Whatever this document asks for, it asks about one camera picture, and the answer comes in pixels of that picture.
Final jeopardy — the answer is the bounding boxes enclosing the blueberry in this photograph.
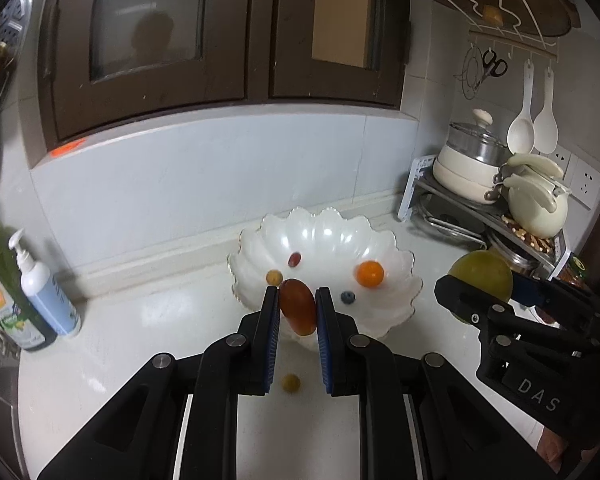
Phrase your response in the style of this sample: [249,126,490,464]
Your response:
[340,290,356,304]

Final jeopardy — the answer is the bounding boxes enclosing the red grape tomato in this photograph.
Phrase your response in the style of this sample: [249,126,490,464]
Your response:
[288,252,301,268]
[278,278,317,336]

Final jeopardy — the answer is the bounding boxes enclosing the green apple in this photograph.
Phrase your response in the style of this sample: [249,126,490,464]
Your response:
[449,250,514,302]

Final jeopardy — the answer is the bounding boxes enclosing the yellow longan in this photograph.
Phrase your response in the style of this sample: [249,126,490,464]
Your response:
[265,269,284,287]
[280,374,301,393]

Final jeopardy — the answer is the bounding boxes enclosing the person's right hand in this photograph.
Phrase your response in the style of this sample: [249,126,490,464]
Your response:
[536,428,581,479]

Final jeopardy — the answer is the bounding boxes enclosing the stainless steel pot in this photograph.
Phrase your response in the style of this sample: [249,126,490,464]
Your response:
[486,230,540,276]

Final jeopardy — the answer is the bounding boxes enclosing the metal counter shelf rack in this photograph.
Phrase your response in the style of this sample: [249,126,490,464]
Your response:
[398,155,571,280]

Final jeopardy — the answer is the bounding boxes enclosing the glass jar of sauce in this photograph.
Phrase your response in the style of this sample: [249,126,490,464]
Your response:
[558,252,588,287]

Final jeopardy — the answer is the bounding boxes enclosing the white scalloped fruit bowl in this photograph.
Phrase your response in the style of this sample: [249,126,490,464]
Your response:
[227,207,422,339]

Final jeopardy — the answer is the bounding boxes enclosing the cream ceramic kettle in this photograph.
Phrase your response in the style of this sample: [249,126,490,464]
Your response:
[502,154,571,238]

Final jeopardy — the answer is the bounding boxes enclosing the cream pot with glass lid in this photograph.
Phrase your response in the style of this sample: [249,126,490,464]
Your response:
[432,108,512,205]

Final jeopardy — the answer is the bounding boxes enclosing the white rice spoon left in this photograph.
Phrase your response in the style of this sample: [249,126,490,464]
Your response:
[506,58,534,154]

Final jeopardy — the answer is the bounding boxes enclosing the white rice spoon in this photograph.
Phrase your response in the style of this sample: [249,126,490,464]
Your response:
[506,58,534,154]
[533,66,559,154]

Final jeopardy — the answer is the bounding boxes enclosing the white rice spoon right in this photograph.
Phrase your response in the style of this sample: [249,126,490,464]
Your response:
[533,66,559,154]

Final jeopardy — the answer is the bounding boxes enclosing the black scissors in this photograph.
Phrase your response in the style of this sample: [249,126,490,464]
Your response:
[456,44,508,101]

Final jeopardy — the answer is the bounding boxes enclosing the white pump lotion bottle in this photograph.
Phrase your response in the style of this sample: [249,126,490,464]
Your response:
[8,229,82,338]

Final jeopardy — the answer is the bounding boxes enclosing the small chrome faucet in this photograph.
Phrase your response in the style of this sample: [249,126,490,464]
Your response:
[0,326,20,361]

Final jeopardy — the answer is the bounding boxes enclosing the green dish soap bottle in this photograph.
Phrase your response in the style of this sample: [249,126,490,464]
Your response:
[0,225,57,352]

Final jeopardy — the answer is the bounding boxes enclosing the round steel steamer plate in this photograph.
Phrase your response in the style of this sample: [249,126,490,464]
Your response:
[0,0,32,49]

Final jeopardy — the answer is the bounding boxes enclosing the white wall power outlets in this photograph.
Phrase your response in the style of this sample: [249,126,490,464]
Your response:
[550,146,600,210]

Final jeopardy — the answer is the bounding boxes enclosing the dark wooden window frame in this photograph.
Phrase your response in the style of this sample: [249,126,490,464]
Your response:
[38,0,410,148]

